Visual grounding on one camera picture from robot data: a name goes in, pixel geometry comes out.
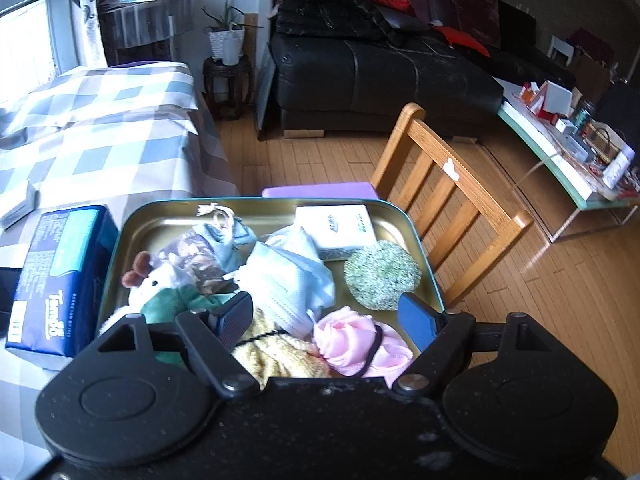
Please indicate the pink face mask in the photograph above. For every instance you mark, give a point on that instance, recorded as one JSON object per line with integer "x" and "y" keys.
{"x": 345, "y": 340}

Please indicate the patterned curtain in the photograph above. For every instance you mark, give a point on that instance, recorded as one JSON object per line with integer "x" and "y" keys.
{"x": 92, "y": 20}

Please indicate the glass coffee table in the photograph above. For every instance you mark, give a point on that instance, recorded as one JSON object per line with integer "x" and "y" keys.
{"x": 550, "y": 160}

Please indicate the small white tissue packet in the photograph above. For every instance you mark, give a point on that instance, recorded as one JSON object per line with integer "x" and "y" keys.
{"x": 335, "y": 230}

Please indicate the yellow fuzzy cloth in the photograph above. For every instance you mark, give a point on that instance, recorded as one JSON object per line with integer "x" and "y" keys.
{"x": 280, "y": 360}

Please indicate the green and white plush toy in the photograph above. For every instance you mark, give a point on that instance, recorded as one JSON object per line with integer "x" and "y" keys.
{"x": 155, "y": 285}

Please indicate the black leather sofa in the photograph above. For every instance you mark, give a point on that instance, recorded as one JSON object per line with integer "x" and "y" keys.
{"x": 375, "y": 75}

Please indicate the light blue face mask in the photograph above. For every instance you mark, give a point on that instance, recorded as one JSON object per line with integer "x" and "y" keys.
{"x": 290, "y": 280}

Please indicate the covered side table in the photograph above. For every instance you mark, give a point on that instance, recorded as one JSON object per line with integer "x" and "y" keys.
{"x": 145, "y": 25}

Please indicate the long white box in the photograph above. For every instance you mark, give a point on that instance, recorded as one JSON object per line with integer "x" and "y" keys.
{"x": 619, "y": 169}

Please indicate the checked tablecloth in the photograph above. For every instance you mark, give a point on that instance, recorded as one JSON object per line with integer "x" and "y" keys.
{"x": 125, "y": 135}

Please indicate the potted plant in white pot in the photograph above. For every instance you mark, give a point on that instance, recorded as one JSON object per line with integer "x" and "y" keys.
{"x": 227, "y": 45}

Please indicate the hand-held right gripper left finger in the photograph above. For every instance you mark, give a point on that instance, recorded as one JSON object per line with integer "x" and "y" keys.
{"x": 235, "y": 320}

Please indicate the green round scrubber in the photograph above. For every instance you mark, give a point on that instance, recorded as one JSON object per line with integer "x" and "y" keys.
{"x": 382, "y": 275}

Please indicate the blue tissue pack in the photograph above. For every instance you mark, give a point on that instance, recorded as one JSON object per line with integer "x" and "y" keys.
{"x": 55, "y": 270}

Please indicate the purple seat cushion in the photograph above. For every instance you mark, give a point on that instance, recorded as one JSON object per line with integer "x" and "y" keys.
{"x": 320, "y": 191}

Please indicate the dark wooden plant stand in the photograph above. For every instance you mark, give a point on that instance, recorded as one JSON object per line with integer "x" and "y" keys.
{"x": 227, "y": 85}

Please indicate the white flat packet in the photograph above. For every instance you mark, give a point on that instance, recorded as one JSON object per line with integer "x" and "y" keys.
{"x": 17, "y": 212}

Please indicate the white square box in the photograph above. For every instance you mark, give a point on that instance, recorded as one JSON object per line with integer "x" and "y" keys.
{"x": 557, "y": 97}

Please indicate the black box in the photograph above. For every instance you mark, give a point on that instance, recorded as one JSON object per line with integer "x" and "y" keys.
{"x": 7, "y": 300}

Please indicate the red cushion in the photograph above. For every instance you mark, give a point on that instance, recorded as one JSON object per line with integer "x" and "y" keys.
{"x": 465, "y": 40}
{"x": 387, "y": 2}

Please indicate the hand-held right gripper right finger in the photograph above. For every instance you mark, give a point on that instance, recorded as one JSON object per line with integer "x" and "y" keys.
{"x": 417, "y": 320}

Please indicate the wooden chair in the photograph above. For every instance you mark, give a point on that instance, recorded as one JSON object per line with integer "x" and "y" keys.
{"x": 415, "y": 125}

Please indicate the grey leaning panel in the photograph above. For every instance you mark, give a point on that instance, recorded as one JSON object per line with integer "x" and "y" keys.
{"x": 265, "y": 95}

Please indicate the brown paper bag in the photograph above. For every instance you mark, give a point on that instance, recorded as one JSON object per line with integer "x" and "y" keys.
{"x": 592, "y": 77}

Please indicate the teal metal tin tray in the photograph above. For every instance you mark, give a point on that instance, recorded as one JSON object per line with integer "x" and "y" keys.
{"x": 150, "y": 230}

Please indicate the camouflage print fabric pouch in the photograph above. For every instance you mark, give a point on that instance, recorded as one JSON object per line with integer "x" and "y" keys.
{"x": 190, "y": 260}

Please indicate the window frame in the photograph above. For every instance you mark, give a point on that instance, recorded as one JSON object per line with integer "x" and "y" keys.
{"x": 35, "y": 10}

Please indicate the white chair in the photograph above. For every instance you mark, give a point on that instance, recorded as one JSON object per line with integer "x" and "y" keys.
{"x": 560, "y": 50}

